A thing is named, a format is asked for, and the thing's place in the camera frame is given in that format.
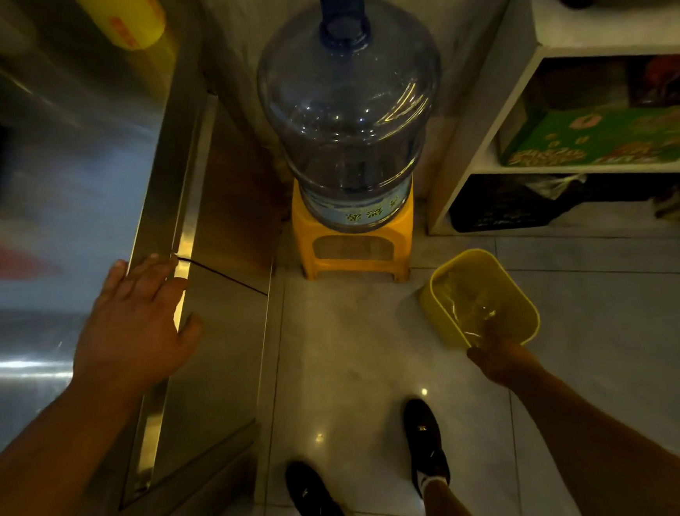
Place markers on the person's right forearm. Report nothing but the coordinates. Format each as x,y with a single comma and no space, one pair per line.
613,451

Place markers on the white shelf unit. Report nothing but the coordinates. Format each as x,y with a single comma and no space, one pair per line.
569,31

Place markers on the person's right black shoe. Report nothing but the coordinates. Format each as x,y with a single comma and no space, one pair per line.
424,442

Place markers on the yellow wrap roll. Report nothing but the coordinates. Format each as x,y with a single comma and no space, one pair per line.
124,16

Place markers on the stainless steel counter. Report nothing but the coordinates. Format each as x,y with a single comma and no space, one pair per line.
74,170

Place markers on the person's right fingers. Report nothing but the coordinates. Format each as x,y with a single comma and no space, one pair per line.
490,343

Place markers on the person's left thumb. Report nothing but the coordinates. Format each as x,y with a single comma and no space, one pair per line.
190,331

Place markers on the yellow plastic container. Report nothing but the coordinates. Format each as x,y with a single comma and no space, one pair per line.
513,288

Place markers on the person's right leg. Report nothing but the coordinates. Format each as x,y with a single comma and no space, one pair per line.
448,511

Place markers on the person's left middle finger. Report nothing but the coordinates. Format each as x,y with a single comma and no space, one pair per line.
159,273

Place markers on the person's left forearm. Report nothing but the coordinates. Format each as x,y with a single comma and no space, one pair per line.
51,465

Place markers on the person's right hand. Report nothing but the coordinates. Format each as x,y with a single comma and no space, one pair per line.
504,362

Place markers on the person's left hand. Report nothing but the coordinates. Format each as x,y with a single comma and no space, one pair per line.
126,336

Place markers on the black plastic crate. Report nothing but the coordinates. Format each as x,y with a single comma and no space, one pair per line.
494,204

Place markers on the large blue water bottle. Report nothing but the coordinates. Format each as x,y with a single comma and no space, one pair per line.
352,118

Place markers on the person's left black shoe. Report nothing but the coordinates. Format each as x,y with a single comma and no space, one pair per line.
313,501

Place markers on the person's black shoe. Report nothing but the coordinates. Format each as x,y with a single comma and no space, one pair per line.
313,501
424,442

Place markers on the yellow plastic stool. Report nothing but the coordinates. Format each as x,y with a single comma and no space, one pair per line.
314,233

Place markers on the clear plastic bag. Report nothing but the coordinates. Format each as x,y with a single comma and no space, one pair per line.
551,184

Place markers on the person's left little finger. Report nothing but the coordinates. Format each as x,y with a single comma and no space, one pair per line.
111,280

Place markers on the green printed cardboard box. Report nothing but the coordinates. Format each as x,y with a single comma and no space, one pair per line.
600,137

